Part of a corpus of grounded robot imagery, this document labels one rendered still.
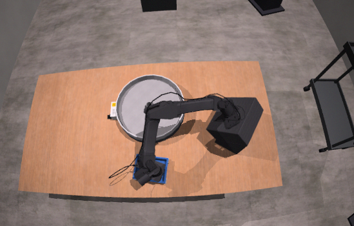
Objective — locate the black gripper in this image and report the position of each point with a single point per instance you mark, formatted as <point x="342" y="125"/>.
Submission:
<point x="158" y="177"/>

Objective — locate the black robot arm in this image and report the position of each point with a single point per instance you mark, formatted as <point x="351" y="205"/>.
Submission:
<point x="169" y="110"/>

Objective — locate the blue tray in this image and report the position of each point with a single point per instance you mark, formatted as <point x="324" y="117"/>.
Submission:
<point x="163" y="179"/>

